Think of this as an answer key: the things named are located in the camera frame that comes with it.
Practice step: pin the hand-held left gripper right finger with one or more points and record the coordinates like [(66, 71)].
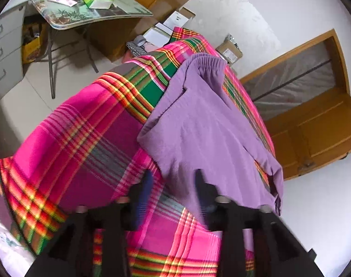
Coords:
[(200, 196)]

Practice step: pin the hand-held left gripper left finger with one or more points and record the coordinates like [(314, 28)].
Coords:
[(145, 193)]

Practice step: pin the purple fleece pants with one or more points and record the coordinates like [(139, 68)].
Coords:
[(204, 121)]

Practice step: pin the pink plaid blanket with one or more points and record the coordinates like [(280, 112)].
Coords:
[(77, 138)]

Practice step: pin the wooden door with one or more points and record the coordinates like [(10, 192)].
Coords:
[(319, 132)]

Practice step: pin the white quilt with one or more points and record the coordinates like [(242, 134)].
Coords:
[(8, 242)]

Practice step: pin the clear plastic door curtain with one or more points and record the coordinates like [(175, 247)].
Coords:
[(293, 83)]

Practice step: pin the open brown cardboard box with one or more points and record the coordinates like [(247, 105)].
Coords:
[(228, 50)]

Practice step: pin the white cardboard box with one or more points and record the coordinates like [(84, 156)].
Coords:
[(175, 20)]

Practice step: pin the folding table with printed top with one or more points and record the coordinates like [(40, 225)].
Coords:
[(106, 16)]

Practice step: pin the yellow box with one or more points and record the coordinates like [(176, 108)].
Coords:
[(34, 44)]

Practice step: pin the white drawer cabinet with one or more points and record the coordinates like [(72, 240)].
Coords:
[(6, 49)]

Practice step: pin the wooden door frame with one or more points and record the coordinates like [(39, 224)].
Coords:
[(341, 60)]

